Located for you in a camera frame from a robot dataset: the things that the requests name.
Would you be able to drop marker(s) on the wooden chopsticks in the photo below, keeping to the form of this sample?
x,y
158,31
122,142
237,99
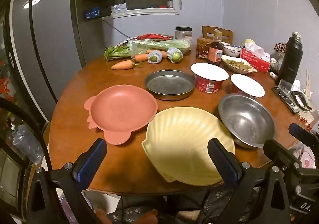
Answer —
x,y
308,84

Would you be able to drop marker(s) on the round steel pan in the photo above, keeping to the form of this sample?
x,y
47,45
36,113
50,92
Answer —
x,y
169,84

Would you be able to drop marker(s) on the white box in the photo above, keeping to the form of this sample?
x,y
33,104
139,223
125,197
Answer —
x,y
119,8

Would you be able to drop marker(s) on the steel bowl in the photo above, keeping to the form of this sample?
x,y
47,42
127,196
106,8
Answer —
x,y
246,119

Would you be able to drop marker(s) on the brown sauce bottle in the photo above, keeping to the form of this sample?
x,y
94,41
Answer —
x,y
215,52

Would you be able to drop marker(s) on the red snack packet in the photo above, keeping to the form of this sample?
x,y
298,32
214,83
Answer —
x,y
154,37

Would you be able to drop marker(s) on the green fruit in foam net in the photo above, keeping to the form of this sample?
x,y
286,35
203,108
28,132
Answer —
x,y
175,55
154,57

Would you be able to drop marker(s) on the dried lotus pod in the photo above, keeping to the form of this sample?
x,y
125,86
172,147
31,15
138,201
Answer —
x,y
280,47

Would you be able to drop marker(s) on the grey refrigerator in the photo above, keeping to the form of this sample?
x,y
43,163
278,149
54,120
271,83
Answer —
x,y
57,39

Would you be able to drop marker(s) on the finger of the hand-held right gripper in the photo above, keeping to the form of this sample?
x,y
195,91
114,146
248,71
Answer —
x,y
299,130
276,150

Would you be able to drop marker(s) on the small white bottle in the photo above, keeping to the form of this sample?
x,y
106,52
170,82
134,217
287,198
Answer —
x,y
272,75

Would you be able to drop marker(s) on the white dish of pickled vegetables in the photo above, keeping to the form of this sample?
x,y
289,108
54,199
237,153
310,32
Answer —
x,y
238,65

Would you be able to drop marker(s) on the carrot with green top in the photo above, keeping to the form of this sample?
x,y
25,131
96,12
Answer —
x,y
121,65

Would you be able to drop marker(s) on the pale yellow round fruit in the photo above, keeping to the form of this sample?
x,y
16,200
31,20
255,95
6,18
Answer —
x,y
249,42

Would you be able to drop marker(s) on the small jar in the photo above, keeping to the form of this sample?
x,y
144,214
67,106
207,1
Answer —
x,y
170,2

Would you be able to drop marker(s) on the white ceramic bowl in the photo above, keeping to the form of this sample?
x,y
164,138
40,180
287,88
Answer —
x,y
231,51

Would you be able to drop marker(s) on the yellow shell-shaped plate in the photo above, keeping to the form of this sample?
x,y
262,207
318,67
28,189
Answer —
x,y
184,144

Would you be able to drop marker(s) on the pink plastic plate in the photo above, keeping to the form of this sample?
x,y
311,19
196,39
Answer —
x,y
122,111

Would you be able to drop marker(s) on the red instant noodle bowl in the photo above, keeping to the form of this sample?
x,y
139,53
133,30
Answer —
x,y
209,72
246,84

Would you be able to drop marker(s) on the chili sauce jar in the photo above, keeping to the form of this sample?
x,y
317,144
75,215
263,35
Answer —
x,y
203,49

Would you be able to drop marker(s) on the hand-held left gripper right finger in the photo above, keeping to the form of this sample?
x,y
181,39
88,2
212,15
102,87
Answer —
x,y
225,161

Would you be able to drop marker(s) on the clear plastic bottle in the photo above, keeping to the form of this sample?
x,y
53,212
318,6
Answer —
x,y
26,144

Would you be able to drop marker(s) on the person's floral trousers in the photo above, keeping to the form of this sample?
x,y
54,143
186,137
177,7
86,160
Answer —
x,y
219,201

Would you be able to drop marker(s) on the celery in plastic wrap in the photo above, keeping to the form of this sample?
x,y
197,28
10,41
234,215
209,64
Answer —
x,y
149,46

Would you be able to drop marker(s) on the wooden chair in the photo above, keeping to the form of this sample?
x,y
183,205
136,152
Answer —
x,y
226,34

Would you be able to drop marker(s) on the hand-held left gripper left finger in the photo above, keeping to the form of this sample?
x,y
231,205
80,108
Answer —
x,y
91,161

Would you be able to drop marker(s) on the clear jar with black lid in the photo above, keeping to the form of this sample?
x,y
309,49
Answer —
x,y
183,32

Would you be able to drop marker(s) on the black thermos flask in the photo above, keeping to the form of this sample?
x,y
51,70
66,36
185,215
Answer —
x,y
290,59

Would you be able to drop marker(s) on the red tissue box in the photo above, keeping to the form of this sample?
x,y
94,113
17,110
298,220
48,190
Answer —
x,y
254,60

